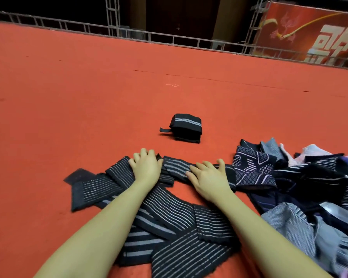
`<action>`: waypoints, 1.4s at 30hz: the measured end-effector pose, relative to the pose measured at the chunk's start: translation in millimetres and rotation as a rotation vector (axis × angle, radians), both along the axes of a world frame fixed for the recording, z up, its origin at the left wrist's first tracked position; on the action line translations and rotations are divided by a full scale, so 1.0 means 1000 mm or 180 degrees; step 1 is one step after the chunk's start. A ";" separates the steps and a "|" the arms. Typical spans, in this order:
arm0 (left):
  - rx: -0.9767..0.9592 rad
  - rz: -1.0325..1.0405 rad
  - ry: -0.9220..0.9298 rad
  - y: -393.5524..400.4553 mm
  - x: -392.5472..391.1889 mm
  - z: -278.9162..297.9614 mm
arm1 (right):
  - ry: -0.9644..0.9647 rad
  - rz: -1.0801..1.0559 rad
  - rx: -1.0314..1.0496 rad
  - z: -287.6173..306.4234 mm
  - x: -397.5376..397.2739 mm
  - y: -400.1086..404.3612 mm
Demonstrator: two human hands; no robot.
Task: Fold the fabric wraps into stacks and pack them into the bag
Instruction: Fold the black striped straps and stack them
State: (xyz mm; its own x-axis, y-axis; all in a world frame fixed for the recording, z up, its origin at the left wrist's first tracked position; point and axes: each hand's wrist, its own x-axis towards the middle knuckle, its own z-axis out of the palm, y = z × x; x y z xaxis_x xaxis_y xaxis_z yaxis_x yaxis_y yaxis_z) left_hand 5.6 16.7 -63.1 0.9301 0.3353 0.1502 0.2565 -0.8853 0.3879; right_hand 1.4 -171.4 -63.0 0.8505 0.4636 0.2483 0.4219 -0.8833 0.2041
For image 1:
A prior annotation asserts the person's left hand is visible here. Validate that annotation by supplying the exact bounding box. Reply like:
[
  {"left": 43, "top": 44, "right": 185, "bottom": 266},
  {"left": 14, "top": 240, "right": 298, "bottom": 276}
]
[{"left": 128, "top": 149, "right": 163, "bottom": 189}]

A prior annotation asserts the person's right hand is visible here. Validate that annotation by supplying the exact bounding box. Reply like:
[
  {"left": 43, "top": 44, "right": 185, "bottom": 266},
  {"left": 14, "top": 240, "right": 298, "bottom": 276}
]
[{"left": 186, "top": 159, "right": 233, "bottom": 203}]

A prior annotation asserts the pile of black striped bands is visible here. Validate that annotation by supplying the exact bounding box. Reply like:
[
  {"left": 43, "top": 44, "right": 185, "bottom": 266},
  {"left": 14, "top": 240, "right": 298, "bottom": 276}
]
[{"left": 64, "top": 154, "right": 241, "bottom": 278}]

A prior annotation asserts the person's right forearm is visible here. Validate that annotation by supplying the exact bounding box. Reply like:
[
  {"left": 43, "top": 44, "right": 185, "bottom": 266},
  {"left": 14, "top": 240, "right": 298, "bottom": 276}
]
[{"left": 217, "top": 194, "right": 331, "bottom": 278}]

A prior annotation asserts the person's left forearm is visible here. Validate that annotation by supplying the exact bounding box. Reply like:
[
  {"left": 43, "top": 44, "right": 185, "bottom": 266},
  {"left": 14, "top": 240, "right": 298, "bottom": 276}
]
[{"left": 35, "top": 182, "right": 154, "bottom": 278}]

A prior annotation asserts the heap of dark patterned socks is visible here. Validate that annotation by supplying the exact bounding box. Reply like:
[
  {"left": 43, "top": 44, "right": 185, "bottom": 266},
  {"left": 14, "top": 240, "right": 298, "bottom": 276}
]
[{"left": 232, "top": 137, "right": 348, "bottom": 278}]

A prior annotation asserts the dark brown door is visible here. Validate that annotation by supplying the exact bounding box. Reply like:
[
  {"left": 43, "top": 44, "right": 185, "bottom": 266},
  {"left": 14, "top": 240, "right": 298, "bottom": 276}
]
[{"left": 146, "top": 0, "right": 218, "bottom": 44}]

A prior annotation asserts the grey metal truss tower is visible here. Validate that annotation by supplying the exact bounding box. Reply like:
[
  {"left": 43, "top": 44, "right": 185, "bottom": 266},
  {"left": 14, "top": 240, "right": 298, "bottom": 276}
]
[
  {"left": 104, "top": 0, "right": 123, "bottom": 38},
  {"left": 244, "top": 0, "right": 270, "bottom": 54}
]

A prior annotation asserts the red banner with white print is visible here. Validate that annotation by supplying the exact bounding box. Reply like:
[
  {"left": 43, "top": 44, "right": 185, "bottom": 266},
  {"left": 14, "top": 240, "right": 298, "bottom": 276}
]
[{"left": 256, "top": 2, "right": 348, "bottom": 67}]

